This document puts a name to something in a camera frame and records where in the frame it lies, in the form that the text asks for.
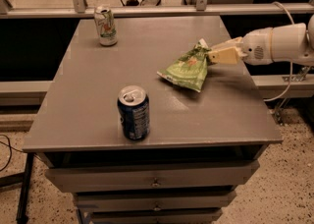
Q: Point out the white green soda can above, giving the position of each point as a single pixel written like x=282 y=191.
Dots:
x=105 y=26

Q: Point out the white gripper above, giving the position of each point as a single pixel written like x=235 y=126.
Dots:
x=257 y=46

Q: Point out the middle grey drawer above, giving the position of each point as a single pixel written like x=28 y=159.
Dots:
x=156 y=200

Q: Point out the top grey drawer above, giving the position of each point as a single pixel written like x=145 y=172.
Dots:
x=151 y=177

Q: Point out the green jalapeno chip bag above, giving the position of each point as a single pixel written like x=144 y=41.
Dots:
x=190 y=70

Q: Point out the black metal stand leg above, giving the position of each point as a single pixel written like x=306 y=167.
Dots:
x=22 y=178

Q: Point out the grey drawer cabinet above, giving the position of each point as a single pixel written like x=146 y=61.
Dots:
x=78 y=124

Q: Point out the grey drawer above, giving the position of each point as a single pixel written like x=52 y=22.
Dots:
x=156 y=200
x=166 y=216
x=151 y=177

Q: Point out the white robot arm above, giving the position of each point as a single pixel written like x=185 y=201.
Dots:
x=292 y=43

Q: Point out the grey metal window rail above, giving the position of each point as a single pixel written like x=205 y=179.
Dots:
x=165 y=11

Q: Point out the bottom grey drawer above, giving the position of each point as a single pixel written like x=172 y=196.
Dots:
x=166 y=216

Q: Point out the blue pepsi can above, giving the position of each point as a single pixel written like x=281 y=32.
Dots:
x=133 y=106

